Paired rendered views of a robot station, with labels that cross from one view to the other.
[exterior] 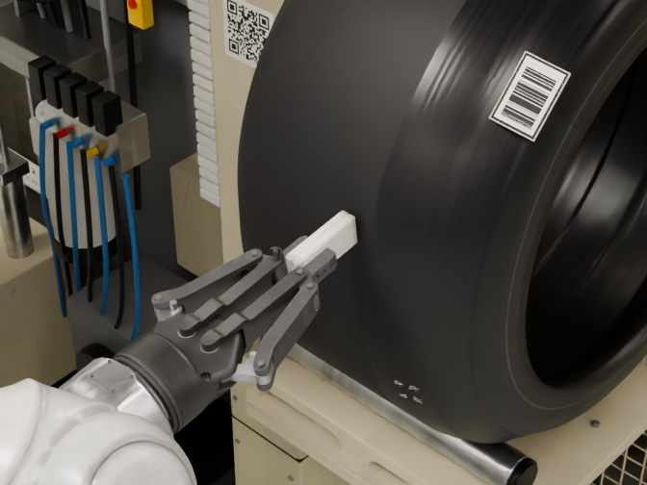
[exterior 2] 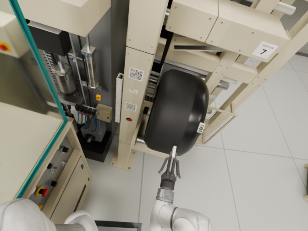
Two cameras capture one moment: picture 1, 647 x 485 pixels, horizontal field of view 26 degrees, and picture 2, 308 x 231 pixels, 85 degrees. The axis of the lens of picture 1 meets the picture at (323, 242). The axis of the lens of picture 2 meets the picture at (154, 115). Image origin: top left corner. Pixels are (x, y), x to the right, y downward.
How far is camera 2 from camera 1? 89 cm
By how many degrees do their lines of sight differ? 36
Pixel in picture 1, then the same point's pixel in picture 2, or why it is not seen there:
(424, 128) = (187, 134)
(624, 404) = not seen: hidden behind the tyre
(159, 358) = (170, 185)
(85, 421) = (200, 224)
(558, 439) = not seen: hidden behind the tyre
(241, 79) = (128, 111)
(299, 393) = (142, 146)
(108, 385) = (168, 194)
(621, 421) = not seen: hidden behind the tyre
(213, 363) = (173, 179)
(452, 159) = (191, 138)
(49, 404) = (193, 223)
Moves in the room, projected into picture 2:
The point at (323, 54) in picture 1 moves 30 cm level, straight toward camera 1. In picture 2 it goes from (167, 125) to (200, 175)
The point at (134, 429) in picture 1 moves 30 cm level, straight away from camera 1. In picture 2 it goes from (206, 222) to (158, 164)
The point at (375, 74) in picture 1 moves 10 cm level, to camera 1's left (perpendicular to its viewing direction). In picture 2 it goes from (178, 128) to (162, 135)
